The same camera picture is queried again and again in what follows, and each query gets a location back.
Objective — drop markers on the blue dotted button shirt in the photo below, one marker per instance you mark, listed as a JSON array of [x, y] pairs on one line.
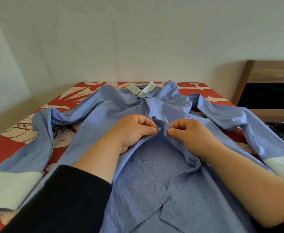
[[142, 186]]

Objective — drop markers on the person's right hand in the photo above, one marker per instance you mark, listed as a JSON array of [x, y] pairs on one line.
[[195, 140]]

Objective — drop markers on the person's right forearm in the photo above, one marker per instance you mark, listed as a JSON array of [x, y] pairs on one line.
[[248, 184]]

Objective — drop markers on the person's left thumb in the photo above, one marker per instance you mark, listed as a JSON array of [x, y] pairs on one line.
[[146, 131]]

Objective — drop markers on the person's left hand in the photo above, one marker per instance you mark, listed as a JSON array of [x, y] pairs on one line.
[[128, 132]]

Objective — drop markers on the person's left forearm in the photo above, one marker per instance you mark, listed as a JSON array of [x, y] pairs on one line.
[[99, 162]]

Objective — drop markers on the brown wooden bed frame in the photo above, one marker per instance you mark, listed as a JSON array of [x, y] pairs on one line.
[[265, 72]]

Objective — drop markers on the person's right thumb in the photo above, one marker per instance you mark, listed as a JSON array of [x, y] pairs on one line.
[[177, 133]]

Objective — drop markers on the black sleeve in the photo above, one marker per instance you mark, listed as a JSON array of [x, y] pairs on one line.
[[59, 203], [277, 226]]

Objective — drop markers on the black white patterned cloth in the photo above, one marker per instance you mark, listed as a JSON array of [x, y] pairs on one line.
[[283, 133]]

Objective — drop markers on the red white patterned bedsheet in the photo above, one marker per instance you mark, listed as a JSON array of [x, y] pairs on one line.
[[13, 145]]

